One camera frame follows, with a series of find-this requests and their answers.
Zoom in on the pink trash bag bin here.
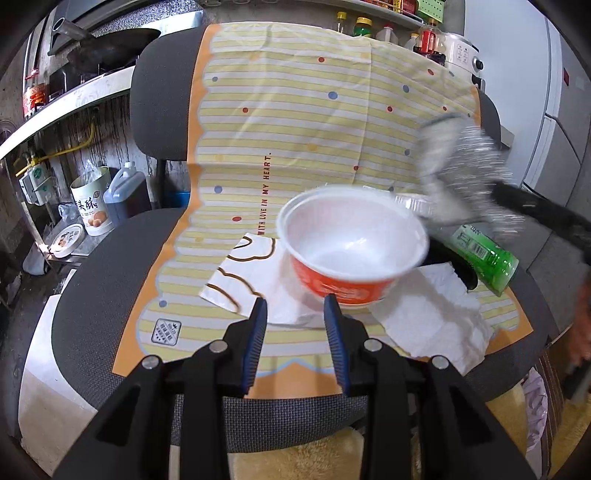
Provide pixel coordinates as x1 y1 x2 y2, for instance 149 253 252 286
522 367 550 457

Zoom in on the grey gas meter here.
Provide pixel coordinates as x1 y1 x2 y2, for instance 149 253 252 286
18 161 54 204

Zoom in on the white napkin with brown lines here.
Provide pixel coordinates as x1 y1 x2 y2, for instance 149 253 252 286
199 233 324 326

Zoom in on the dark oil jug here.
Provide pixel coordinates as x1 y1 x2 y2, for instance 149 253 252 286
102 161 153 222

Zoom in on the red label sauce bottle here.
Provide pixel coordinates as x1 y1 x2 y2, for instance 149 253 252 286
22 69 49 118

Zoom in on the white air fryer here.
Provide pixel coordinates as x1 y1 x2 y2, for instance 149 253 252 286
443 33 485 88

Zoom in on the large red label bottle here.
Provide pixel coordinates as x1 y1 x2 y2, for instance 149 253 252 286
418 21 448 63

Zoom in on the clear plastic container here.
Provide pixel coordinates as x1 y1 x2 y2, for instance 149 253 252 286
362 185 432 217

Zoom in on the orange white instant noodle bowl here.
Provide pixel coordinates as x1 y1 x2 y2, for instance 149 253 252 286
278 186 430 308

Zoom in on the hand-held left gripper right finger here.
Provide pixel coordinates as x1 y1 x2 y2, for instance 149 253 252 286
323 293 539 480

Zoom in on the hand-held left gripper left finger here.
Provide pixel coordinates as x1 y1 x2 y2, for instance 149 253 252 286
53 298 269 480

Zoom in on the yellow gas hose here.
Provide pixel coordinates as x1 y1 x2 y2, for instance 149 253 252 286
16 122 98 176

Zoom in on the black wok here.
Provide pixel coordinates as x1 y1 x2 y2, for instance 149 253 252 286
48 18 162 70

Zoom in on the grey mesh office chair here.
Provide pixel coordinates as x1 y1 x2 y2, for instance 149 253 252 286
51 34 559 444

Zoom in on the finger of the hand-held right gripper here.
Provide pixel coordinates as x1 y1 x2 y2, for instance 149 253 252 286
492 182 591 266

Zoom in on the crumpled white paper tissue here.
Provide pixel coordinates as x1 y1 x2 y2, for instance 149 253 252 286
372 263 495 374

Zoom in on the green plastic bottle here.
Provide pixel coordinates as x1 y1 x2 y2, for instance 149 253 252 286
450 224 520 297

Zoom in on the white green tin canister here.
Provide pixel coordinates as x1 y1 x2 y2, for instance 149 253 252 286
69 166 115 237

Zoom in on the grey refrigerator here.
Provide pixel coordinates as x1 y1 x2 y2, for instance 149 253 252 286
464 0 591 204

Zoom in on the person's right hand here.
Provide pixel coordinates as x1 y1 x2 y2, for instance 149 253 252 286
570 277 591 365

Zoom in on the round white tub lid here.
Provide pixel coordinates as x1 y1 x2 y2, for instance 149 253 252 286
47 224 87 258

